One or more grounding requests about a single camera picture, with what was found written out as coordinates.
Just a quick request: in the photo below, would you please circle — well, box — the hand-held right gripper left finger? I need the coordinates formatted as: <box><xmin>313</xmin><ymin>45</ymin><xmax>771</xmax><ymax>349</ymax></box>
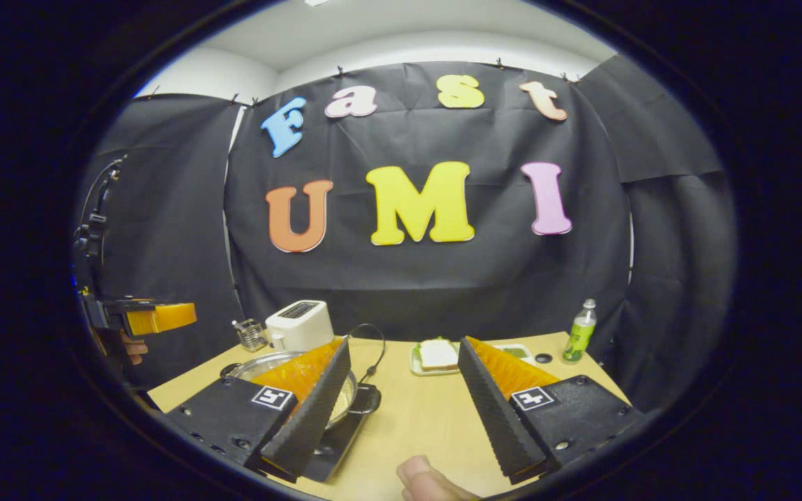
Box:
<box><xmin>163</xmin><ymin>337</ymin><xmax>353</xmax><ymax>484</ymax></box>

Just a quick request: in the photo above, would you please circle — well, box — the black power cable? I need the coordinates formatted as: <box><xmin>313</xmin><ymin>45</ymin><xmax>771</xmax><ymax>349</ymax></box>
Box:
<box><xmin>344</xmin><ymin>323</ymin><xmax>387</xmax><ymax>385</ymax></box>

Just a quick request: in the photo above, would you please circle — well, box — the pile of soybeans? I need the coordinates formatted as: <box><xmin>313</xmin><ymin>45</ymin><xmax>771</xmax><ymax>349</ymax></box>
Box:
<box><xmin>331</xmin><ymin>379</ymin><xmax>357</xmax><ymax>422</ymax></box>

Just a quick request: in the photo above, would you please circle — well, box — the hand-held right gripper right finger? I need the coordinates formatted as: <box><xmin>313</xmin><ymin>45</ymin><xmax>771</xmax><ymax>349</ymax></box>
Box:
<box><xmin>457</xmin><ymin>336</ymin><xmax>647</xmax><ymax>486</ymax></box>

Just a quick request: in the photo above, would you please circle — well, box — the white sandwich plate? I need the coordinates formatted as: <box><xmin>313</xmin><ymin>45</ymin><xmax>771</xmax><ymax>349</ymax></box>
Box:
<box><xmin>409</xmin><ymin>343</ymin><xmax>463</xmax><ymax>377</ymax></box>

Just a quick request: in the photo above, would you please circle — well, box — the black induction cooktop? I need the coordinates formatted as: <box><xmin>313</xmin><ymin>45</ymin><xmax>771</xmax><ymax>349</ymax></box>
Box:
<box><xmin>301</xmin><ymin>409</ymin><xmax>378</xmax><ymax>482</ymax></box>

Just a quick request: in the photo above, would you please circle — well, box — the metal wire rack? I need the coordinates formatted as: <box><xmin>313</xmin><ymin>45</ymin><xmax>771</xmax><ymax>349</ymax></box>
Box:
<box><xmin>231</xmin><ymin>318</ymin><xmax>268</xmax><ymax>353</ymax></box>

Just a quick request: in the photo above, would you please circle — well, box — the white divided tray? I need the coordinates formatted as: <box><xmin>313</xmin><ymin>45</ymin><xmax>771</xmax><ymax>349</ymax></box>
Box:
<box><xmin>495</xmin><ymin>344</ymin><xmax>536</xmax><ymax>367</ymax></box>

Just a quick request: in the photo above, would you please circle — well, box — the white toaster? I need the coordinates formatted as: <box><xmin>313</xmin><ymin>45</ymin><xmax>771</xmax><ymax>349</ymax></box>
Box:
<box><xmin>265</xmin><ymin>300</ymin><xmax>336</xmax><ymax>353</ymax></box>

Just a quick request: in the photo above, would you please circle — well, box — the stainless steel pot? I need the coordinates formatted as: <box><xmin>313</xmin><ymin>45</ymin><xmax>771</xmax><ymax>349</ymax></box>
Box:
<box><xmin>220</xmin><ymin>351</ymin><xmax>382</xmax><ymax>431</ymax></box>

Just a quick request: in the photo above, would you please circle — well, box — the green tea bottle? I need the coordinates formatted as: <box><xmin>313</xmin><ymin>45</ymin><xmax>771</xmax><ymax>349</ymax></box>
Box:
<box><xmin>562</xmin><ymin>299</ymin><xmax>598</xmax><ymax>365</ymax></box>

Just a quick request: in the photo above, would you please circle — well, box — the white bread sandwich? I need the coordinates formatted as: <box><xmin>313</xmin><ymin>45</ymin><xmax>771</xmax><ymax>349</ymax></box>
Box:
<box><xmin>418</xmin><ymin>338</ymin><xmax>459</xmax><ymax>372</ymax></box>

